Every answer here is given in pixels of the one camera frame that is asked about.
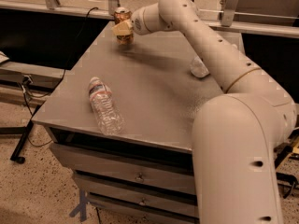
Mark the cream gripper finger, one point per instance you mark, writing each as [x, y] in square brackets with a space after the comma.
[123, 28]

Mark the orange soda can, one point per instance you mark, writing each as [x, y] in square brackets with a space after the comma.
[122, 14]

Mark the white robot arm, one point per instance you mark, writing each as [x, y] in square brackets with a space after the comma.
[233, 135]

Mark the white labelled plastic bottle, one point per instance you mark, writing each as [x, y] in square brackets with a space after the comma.
[198, 68]

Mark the clear plastic water bottle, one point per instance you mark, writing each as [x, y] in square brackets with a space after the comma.
[108, 116]

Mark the black stand leg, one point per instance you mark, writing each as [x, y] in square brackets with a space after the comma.
[24, 133]

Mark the grey drawer cabinet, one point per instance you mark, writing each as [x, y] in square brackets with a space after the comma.
[152, 86]

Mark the top grey drawer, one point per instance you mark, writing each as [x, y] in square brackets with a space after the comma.
[143, 172]

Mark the grey drawer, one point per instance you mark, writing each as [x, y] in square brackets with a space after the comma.
[143, 172]
[158, 216]
[141, 195]

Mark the middle grey drawer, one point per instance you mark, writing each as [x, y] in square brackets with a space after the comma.
[141, 195]

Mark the bottom grey drawer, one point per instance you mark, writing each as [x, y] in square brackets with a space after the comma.
[158, 216]

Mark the black and yellow floor stand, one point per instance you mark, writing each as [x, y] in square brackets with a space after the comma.
[287, 166]

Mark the metal window rail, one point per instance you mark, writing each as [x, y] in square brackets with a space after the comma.
[236, 27]

